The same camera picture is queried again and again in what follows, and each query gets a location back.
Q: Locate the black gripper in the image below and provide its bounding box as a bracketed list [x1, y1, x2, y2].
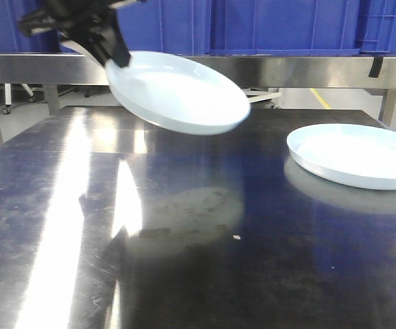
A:
[18, 1, 135, 67]

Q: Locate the light blue plate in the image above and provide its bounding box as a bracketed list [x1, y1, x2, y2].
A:
[286, 123, 396, 191]
[105, 51, 251, 136]

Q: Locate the middle-left blue plastic bin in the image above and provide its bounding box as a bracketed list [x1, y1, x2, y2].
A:
[116, 0, 212, 56]

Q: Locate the left blue plastic bin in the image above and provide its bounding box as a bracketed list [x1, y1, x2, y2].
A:
[0, 0, 60, 53]

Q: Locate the middle-right blue plastic bin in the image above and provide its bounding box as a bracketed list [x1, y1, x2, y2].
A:
[209, 0, 360, 56]

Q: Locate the black tape strip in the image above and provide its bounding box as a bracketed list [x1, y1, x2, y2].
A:
[368, 56, 384, 78]

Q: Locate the right blue plastic bin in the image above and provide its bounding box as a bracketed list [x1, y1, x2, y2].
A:
[356, 1, 396, 55]

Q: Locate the right steel table leg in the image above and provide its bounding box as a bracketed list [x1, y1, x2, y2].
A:
[378, 89, 396, 126]

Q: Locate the stainless steel shelf rail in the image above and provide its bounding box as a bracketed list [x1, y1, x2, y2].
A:
[0, 53, 396, 89]

